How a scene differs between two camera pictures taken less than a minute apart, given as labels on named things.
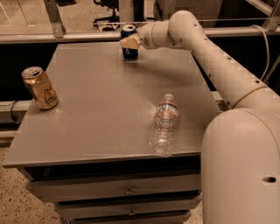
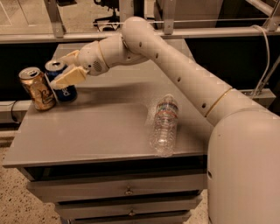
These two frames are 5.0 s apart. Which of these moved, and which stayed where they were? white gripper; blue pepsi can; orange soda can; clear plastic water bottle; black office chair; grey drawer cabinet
Moved: blue pepsi can; white gripper
Stayed: orange soda can; clear plastic water bottle; black office chair; grey drawer cabinet
